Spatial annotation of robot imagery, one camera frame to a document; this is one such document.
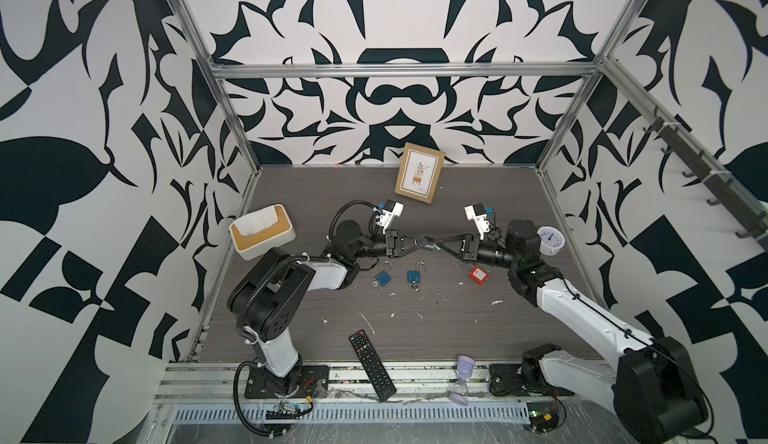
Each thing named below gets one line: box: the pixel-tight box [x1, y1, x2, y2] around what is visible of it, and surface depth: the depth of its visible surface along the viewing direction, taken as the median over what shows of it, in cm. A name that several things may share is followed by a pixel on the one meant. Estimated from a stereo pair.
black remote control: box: [348, 329, 397, 402], surface depth 77 cm
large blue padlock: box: [375, 260, 393, 286], surface depth 94 cm
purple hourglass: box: [449, 355, 475, 407], surface depth 75 cm
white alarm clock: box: [536, 225, 566, 256], surface depth 99 cm
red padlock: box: [468, 266, 490, 285], surface depth 93 cm
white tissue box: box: [229, 203, 296, 261], surface depth 97 cm
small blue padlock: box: [407, 260, 427, 283], surface depth 94 cm
